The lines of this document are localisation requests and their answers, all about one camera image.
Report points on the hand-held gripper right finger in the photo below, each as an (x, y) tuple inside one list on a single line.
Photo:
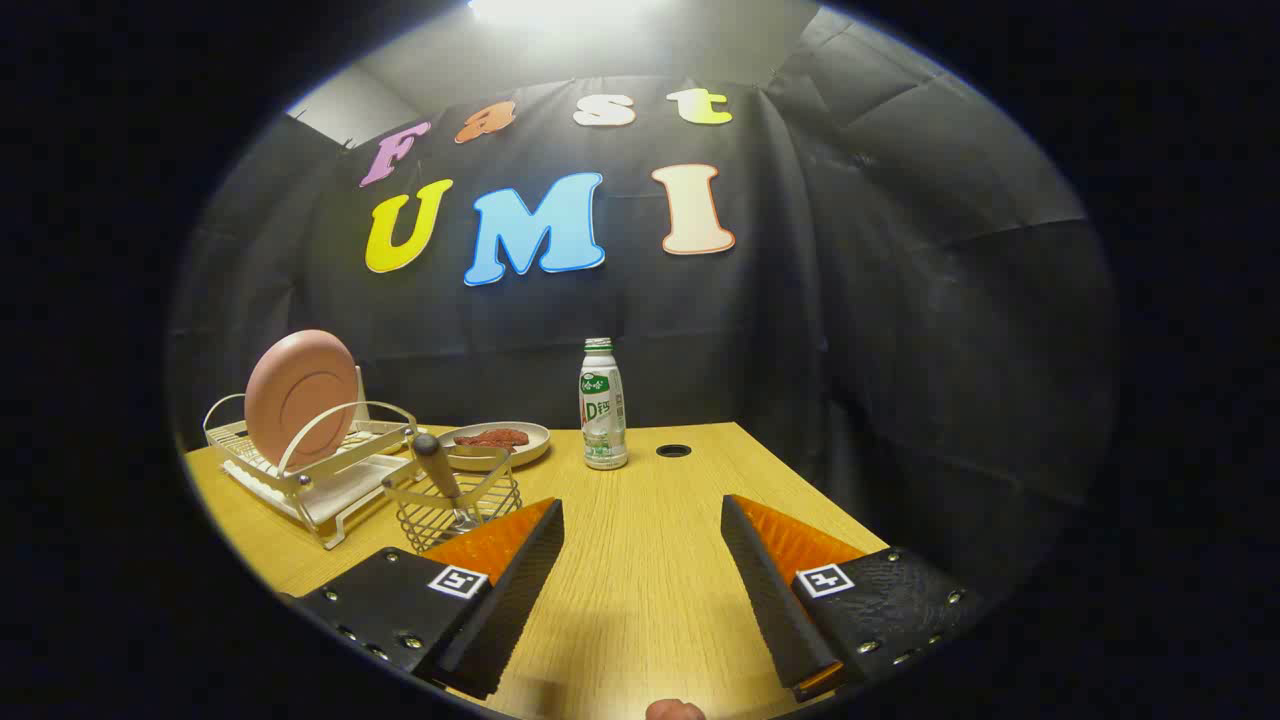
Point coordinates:
[(770, 590)]

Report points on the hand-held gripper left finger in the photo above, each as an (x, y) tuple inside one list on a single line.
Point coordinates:
[(520, 590)]

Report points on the pink plate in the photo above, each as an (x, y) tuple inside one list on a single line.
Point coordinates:
[(300, 400)]

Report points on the beige plate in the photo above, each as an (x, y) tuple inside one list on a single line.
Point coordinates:
[(535, 447)]

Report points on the red meat piece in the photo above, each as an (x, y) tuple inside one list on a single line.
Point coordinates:
[(512, 433), (480, 440)]

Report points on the white green drink bottle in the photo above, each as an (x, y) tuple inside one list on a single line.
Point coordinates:
[(603, 410)]

